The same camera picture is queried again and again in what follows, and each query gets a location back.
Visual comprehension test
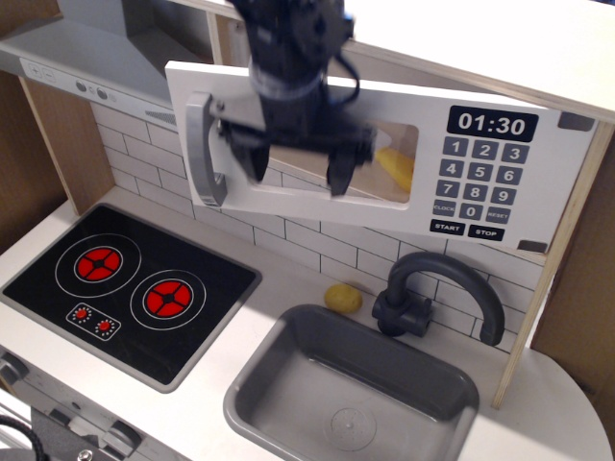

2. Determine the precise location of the black toy stove top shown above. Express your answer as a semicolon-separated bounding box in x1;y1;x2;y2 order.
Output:
1;205;261;394

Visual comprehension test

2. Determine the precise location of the white yellow toy knife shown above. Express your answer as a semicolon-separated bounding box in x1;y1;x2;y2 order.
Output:
375;147;414;193

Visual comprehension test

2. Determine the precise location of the yellow toy potato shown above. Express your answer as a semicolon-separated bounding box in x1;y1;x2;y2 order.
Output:
324;283;363;314

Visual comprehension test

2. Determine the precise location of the white wooden microwave cabinet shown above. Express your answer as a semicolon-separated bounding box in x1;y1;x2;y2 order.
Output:
167;0;615;410

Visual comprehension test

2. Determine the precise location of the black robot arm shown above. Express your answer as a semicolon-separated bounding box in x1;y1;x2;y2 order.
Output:
219;1;376;196

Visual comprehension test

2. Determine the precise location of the blue gripper cable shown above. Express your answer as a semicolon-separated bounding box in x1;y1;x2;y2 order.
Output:
329;13;361;108

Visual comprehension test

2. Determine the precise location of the black cable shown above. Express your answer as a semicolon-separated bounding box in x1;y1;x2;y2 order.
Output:
0;414;45;461

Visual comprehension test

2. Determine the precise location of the grey range hood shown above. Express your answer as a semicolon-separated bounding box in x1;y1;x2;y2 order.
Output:
1;1;198;130

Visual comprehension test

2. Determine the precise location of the dark grey toy faucet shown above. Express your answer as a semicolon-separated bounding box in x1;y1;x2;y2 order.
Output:
372;252;505;347

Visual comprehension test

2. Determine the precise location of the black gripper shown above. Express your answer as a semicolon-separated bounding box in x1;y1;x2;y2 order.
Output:
216;71;376;196

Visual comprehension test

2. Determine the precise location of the grey oven front panel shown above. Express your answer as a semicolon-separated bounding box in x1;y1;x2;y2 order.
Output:
1;349;184;460

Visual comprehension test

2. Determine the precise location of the white toy microwave door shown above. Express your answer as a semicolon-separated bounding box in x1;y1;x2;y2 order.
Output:
166;61;596;253

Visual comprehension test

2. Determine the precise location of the grey toy sink basin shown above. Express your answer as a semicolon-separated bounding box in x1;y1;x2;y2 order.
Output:
223;305;480;460

